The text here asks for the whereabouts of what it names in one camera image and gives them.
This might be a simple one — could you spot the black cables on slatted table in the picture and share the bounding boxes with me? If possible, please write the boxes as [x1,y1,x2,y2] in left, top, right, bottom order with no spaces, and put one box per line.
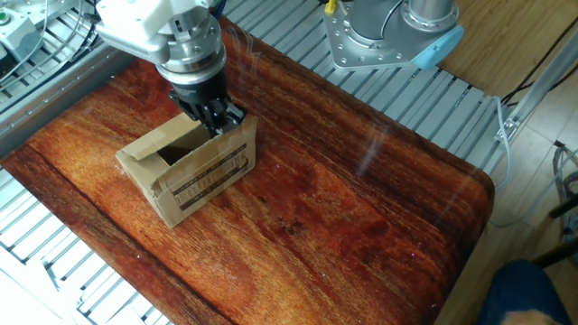
[42,0,103,62]

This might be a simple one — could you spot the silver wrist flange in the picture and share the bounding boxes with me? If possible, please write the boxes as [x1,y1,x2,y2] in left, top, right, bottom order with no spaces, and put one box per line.
[155,8,227,87]

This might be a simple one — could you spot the brown printed cardboard box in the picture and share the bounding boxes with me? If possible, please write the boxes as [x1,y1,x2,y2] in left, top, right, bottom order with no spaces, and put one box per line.
[115,111,258,229]

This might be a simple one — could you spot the white control box green button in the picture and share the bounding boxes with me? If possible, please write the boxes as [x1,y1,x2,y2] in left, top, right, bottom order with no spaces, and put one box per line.
[0,7,42,62]

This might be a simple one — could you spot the grey cable bundle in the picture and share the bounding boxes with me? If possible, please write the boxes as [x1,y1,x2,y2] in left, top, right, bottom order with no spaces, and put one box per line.
[551,139,578,236]

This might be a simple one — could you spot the black chair leg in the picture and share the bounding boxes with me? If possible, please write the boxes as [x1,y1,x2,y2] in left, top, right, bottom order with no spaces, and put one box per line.
[532,193,578,270]

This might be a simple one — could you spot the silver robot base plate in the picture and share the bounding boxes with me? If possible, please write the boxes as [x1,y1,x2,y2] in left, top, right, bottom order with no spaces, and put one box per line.
[322,0,448,72]

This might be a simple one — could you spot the glossy wood pattern table mat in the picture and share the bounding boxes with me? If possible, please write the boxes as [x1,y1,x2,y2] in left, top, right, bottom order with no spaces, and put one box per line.
[0,15,496,325]

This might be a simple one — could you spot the person's right hand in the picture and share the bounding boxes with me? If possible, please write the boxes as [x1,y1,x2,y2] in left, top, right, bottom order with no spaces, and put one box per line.
[499,310,550,325]

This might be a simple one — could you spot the grey aluminium rail beam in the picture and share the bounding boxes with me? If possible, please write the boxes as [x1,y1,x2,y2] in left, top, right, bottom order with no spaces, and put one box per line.
[0,40,136,157]

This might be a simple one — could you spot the light grey cable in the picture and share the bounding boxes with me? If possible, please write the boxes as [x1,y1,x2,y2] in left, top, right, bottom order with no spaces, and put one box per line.
[487,94,578,229]

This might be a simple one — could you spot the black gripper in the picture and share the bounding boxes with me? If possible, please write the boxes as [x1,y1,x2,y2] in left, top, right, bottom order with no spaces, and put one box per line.
[169,70,248,138]

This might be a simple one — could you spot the aluminium frame post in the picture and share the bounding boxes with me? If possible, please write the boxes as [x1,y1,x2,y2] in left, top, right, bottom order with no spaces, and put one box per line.
[495,29,578,144]

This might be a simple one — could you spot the person's leg in blue trousers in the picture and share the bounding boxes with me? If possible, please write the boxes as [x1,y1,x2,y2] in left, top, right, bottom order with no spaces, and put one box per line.
[476,259,573,325]

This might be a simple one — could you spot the black floor cables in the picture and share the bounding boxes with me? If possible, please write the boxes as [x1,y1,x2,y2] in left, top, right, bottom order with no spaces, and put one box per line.
[499,15,578,107]

